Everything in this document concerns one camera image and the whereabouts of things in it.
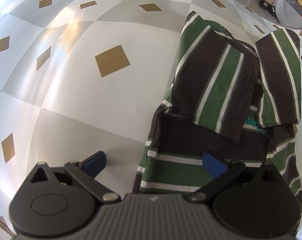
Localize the black slippers pair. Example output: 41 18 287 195
259 1 277 18

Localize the white cloth covered counter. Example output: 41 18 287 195
273 0 302 29

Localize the checkered diamond pattern tablecloth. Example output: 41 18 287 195
0 0 302 239

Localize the green brown striped shirt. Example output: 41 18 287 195
133 11 302 202

